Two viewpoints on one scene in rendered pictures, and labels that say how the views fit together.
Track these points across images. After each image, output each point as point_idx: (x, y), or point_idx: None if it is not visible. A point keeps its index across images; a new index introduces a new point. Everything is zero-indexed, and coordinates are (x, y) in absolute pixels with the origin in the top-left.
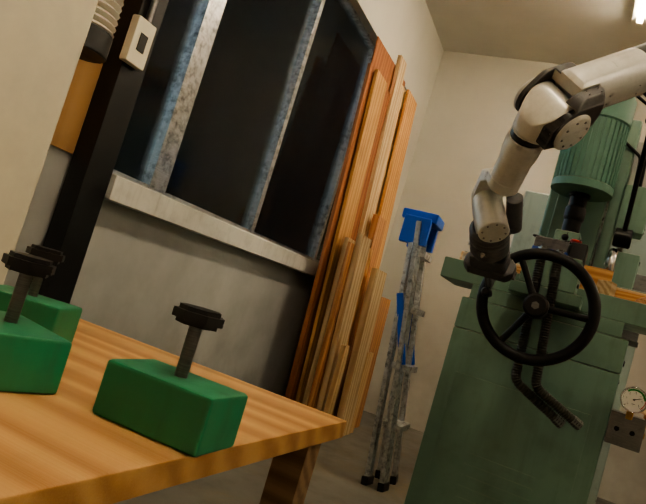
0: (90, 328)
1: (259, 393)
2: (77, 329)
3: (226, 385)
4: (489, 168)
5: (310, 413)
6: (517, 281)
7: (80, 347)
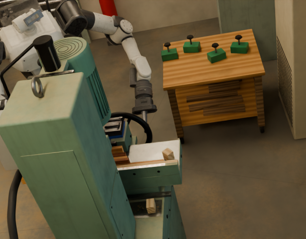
0: (229, 73)
1: (181, 81)
2: (227, 69)
3: (186, 77)
4: (142, 56)
5: (168, 83)
6: (132, 136)
7: (210, 64)
